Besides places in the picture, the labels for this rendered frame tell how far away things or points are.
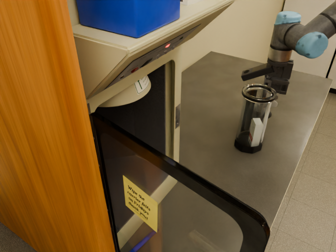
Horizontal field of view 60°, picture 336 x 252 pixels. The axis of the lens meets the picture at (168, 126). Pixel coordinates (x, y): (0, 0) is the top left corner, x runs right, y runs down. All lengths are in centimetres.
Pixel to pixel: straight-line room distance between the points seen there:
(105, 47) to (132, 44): 4
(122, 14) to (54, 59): 11
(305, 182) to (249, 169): 146
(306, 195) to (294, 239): 40
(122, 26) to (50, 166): 22
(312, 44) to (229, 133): 44
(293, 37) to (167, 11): 62
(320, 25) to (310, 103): 56
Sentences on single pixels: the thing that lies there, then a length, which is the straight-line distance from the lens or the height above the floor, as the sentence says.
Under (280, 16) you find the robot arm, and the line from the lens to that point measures 103.
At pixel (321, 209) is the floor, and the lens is 231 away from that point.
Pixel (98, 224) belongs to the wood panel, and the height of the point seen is 125.
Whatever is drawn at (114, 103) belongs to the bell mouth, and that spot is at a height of 132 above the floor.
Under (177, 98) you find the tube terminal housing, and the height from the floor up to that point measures 126.
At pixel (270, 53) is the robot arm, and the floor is 125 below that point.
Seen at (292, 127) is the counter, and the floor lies 94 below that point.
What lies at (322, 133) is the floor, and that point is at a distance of 303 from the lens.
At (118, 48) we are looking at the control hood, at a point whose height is 151.
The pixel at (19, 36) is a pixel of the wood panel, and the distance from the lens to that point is 34.
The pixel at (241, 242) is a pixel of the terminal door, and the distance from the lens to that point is 35.
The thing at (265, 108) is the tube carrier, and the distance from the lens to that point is 99.
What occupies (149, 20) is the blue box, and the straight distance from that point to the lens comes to 38.
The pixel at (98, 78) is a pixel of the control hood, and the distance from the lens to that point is 40.
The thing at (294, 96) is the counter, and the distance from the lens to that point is 149.
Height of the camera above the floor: 163
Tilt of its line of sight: 36 degrees down
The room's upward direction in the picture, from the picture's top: straight up
